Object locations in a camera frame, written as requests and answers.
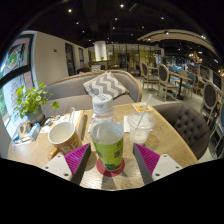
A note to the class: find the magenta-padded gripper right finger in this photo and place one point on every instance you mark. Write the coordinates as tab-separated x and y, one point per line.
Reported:
148	158

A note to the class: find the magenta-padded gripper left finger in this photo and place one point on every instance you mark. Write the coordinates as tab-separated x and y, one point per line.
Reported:
75	158

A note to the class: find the clear bottle with green label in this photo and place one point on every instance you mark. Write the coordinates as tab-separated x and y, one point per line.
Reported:
108	146

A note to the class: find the brown ceramic mug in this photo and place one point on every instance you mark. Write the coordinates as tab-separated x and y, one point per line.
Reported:
65	138

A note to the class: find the clear plastic cup with straw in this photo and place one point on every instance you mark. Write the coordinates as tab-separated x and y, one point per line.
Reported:
141	130

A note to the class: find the white rectangular box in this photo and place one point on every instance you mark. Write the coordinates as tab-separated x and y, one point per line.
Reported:
79	118

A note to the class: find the white paper napkin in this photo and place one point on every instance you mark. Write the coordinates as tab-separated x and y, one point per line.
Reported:
126	124

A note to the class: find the dark grey tufted armchair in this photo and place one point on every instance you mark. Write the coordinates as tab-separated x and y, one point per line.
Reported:
186	128

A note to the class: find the small blue white box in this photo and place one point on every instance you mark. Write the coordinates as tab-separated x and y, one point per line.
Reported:
34	131

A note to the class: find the yellow square card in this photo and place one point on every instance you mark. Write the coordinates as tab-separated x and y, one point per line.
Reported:
141	107

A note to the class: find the grey curved sofa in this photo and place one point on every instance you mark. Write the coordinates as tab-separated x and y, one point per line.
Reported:
66	90

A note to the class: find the green potted plant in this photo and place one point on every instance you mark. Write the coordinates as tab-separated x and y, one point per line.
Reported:
30	100

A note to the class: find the grey white chevron pillow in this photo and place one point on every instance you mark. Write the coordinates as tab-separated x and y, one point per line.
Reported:
105	85

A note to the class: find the group of dining chairs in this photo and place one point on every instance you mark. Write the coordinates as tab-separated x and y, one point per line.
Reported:
165	80

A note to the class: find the window with festive decals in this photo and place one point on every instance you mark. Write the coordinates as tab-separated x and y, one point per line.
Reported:
13	60

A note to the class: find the group of ceiling lights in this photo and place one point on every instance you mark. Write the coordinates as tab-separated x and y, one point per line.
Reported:
121	6

